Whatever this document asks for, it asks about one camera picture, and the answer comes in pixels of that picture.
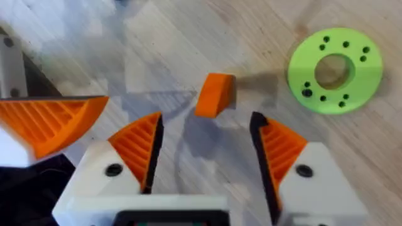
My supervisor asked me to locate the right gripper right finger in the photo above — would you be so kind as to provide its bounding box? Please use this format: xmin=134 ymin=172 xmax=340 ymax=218
xmin=249 ymin=111 xmax=369 ymax=226

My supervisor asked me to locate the orange ribbed wedge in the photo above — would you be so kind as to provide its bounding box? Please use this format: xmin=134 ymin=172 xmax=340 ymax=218
xmin=194 ymin=72 xmax=237 ymax=119

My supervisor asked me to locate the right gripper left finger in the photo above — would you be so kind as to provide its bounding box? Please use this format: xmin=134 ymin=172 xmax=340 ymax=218
xmin=67 ymin=111 xmax=165 ymax=197

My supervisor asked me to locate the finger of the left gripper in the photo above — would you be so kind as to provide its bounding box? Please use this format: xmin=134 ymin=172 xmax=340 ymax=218
xmin=0 ymin=95 xmax=110 ymax=168
xmin=0 ymin=33 xmax=29 ymax=99

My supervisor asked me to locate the green disc with holes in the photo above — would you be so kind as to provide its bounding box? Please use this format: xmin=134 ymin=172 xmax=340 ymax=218
xmin=286 ymin=27 xmax=384 ymax=115

